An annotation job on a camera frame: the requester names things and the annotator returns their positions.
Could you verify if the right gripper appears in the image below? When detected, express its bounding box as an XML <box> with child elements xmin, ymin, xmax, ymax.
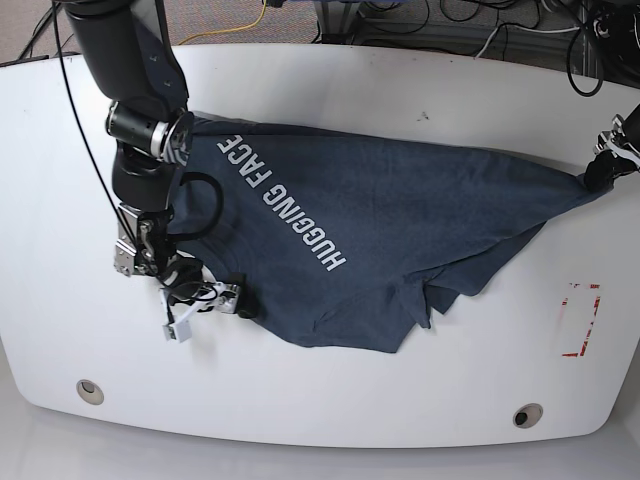
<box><xmin>157</xmin><ymin>257</ymin><xmax>260</xmax><ymax>319</ymax></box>

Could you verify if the dark blue t-shirt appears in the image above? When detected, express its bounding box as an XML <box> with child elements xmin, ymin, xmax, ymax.
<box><xmin>182</xmin><ymin>119</ymin><xmax>596</xmax><ymax>353</ymax></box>

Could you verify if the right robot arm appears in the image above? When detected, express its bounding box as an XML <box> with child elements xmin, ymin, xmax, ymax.
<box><xmin>59</xmin><ymin>1</ymin><xmax>258</xmax><ymax>319</ymax></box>

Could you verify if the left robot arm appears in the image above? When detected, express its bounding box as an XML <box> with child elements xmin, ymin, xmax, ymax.
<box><xmin>583</xmin><ymin>107</ymin><xmax>639</xmax><ymax>193</ymax></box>

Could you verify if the red tape rectangle marking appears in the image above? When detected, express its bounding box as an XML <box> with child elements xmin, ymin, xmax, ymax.
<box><xmin>554</xmin><ymin>283</ymin><xmax>602</xmax><ymax>358</ymax></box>

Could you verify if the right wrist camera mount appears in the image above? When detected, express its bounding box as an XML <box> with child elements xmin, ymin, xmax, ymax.
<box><xmin>159</xmin><ymin>281</ymin><xmax>242</xmax><ymax>343</ymax></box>

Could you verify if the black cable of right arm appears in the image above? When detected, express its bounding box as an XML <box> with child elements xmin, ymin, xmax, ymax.
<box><xmin>169</xmin><ymin>172</ymin><xmax>224</xmax><ymax>241</ymax></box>

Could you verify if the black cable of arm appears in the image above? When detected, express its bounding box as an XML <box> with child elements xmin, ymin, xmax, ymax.
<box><xmin>564</xmin><ymin>0</ymin><xmax>609</xmax><ymax>99</ymax></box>
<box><xmin>169</xmin><ymin>172</ymin><xmax>224</xmax><ymax>241</ymax></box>

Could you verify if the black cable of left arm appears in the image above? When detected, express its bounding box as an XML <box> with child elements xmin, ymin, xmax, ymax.
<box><xmin>564</xmin><ymin>0</ymin><xmax>609</xmax><ymax>99</ymax></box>

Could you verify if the aluminium frame structure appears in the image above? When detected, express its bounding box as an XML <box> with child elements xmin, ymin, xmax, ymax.
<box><xmin>312</xmin><ymin>1</ymin><xmax>600</xmax><ymax>78</ymax></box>

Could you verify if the left table cable grommet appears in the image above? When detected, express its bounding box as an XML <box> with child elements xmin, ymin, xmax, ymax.
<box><xmin>76</xmin><ymin>379</ymin><xmax>104</xmax><ymax>406</ymax></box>

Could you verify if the table cable grommet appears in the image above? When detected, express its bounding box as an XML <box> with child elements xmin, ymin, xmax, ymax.
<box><xmin>513</xmin><ymin>403</ymin><xmax>544</xmax><ymax>429</ymax></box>
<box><xmin>76</xmin><ymin>379</ymin><xmax>104</xmax><ymax>406</ymax></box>

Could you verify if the right table cable grommet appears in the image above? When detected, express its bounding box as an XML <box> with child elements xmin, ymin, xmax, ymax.
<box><xmin>513</xmin><ymin>403</ymin><xmax>544</xmax><ymax>429</ymax></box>

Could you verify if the yellow cable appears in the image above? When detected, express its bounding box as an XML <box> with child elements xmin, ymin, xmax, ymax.
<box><xmin>178</xmin><ymin>0</ymin><xmax>266</xmax><ymax>47</ymax></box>

